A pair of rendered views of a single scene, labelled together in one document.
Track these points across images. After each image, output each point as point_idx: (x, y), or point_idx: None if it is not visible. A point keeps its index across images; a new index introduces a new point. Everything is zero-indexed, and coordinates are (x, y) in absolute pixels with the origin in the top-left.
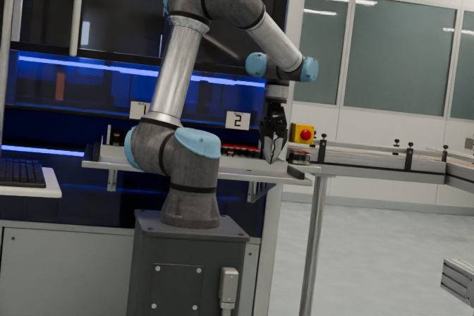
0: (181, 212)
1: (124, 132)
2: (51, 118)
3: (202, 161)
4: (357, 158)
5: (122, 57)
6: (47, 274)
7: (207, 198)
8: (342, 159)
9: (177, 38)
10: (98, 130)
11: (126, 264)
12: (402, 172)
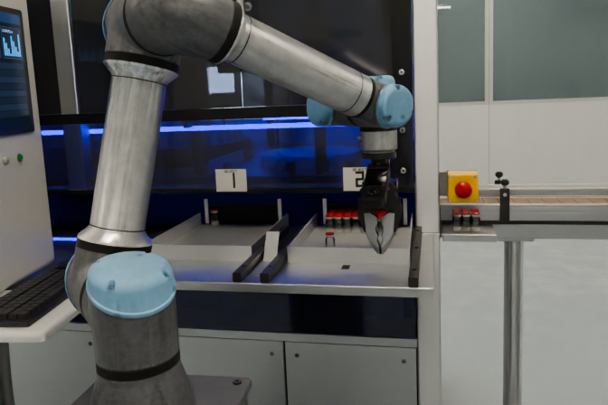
0: None
1: (225, 206)
2: None
3: (117, 324)
4: (565, 211)
5: (195, 114)
6: None
7: (143, 388)
8: (539, 213)
9: (111, 98)
10: (194, 206)
11: (242, 374)
12: None
